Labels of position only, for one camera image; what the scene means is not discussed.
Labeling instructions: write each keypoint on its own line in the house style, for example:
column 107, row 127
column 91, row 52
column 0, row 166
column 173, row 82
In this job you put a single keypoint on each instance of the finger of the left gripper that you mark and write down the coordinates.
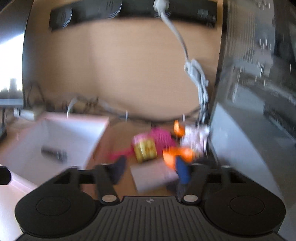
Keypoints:
column 5, row 175

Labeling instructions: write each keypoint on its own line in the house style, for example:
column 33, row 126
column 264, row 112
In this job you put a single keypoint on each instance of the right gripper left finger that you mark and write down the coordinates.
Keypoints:
column 106, row 176

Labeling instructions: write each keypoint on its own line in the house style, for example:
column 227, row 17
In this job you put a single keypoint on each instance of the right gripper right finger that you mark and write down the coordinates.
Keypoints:
column 184, row 171

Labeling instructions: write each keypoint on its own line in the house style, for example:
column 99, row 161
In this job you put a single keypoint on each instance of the orange plastic bowl piece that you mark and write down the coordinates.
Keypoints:
column 170, row 156

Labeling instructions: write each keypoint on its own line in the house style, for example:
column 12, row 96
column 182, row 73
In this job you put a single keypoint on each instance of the white pink wrapper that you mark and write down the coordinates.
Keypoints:
column 195, row 138

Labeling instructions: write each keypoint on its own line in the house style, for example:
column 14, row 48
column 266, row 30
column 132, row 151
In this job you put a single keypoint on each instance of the white grey adapter block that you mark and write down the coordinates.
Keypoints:
column 152, row 175

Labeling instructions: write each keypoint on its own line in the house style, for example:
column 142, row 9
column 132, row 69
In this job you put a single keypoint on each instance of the pink plastic strainer scoop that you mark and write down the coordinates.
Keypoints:
column 162, row 138

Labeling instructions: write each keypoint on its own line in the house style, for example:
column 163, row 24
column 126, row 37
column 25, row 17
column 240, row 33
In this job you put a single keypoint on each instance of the pink yellow cake toy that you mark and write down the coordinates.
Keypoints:
column 144, row 147

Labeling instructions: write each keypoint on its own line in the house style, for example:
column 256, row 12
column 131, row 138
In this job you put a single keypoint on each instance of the black cylinder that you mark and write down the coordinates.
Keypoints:
column 54, row 153

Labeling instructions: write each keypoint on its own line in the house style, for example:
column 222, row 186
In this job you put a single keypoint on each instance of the orange plastic toy piece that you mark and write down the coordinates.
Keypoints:
column 179, row 130

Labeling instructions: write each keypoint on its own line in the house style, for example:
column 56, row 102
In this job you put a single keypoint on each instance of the pink cardboard box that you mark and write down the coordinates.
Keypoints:
column 77, row 134

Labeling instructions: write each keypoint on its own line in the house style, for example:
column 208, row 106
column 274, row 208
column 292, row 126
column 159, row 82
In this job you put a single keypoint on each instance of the white desk power strip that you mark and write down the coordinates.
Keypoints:
column 28, row 114

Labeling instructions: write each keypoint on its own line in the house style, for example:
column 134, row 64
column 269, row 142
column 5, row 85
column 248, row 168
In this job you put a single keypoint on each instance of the white glass computer case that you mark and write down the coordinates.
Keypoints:
column 253, row 115

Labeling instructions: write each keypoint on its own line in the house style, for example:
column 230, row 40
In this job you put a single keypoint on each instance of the black computer monitor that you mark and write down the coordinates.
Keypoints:
column 14, row 18

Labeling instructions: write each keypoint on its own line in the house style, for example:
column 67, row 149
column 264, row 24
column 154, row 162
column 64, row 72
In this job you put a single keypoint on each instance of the black wall power strip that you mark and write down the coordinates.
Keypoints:
column 202, row 12

